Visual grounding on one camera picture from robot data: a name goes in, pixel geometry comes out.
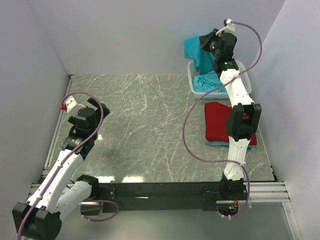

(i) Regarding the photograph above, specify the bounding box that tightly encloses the white plastic basket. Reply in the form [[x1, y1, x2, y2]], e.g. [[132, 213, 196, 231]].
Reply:
[[187, 59, 252, 100]]

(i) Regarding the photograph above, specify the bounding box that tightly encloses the crumpled light blue shirt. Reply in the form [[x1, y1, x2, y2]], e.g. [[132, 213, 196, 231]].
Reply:
[[193, 71, 223, 93]]

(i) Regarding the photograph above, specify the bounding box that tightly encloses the aluminium rail frame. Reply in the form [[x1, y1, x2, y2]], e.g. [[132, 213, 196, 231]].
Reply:
[[27, 182, 291, 203]]

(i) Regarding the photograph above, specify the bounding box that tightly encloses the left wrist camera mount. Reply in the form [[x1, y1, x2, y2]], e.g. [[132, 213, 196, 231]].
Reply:
[[60, 95, 80, 114]]

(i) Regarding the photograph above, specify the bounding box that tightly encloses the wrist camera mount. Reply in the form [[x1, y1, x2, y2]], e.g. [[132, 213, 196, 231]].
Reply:
[[60, 95, 80, 114], [215, 19, 235, 37]]

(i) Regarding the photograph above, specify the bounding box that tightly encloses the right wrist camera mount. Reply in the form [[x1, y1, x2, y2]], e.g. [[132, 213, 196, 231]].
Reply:
[[215, 19, 235, 37]]

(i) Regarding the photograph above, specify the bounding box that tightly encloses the folded blue shirt under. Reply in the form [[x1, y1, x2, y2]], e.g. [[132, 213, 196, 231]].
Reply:
[[204, 139, 256, 150]]

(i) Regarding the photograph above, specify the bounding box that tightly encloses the teal t shirt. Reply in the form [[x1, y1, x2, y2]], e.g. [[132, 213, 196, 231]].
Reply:
[[184, 36, 216, 75]]

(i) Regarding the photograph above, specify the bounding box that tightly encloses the black base beam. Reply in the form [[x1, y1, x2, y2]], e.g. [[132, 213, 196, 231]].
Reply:
[[69, 181, 251, 215]]

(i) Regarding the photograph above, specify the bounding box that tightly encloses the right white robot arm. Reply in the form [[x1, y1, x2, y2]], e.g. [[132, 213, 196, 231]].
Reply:
[[199, 28, 262, 200]]

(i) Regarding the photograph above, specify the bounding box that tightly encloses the folded red t shirt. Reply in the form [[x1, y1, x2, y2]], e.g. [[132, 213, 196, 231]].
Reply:
[[204, 101, 262, 145]]

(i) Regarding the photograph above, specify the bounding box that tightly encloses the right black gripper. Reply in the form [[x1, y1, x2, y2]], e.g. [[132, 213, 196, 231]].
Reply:
[[197, 28, 221, 60]]

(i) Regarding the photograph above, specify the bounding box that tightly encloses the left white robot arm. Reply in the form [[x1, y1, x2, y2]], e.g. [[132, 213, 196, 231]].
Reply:
[[12, 95, 110, 240]]

